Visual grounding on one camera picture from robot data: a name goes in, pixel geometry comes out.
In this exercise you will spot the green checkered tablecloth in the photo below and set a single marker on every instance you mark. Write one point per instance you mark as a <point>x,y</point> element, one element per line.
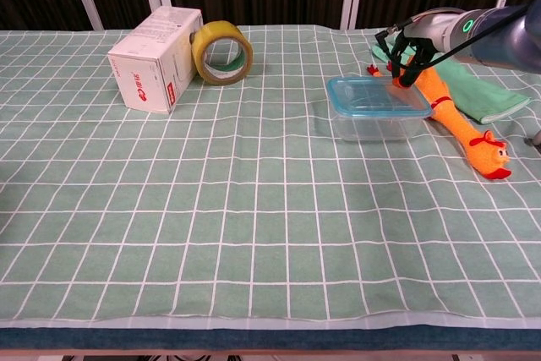
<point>253,209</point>

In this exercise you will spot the yellow packing tape roll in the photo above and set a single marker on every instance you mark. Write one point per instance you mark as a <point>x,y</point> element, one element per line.
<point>203,46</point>

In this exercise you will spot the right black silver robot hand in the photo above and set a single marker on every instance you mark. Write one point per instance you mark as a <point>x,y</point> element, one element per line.
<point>437,29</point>

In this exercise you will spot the orange rubber chicken toy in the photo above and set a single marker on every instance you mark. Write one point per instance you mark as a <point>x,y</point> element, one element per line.
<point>477,145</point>

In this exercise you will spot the clear plastic container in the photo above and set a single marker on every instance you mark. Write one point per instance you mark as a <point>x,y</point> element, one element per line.
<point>372,128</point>

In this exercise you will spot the dark blue table underlay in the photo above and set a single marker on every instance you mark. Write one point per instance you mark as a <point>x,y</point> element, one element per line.
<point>253,339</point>

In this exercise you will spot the white cardboard box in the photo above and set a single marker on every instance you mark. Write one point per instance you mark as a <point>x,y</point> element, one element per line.
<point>143,82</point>

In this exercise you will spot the green rubber glove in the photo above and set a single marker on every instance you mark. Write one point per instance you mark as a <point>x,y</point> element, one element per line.
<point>477,94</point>

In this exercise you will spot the blue plastic lid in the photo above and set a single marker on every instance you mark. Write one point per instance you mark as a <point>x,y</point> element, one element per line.
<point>363,96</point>

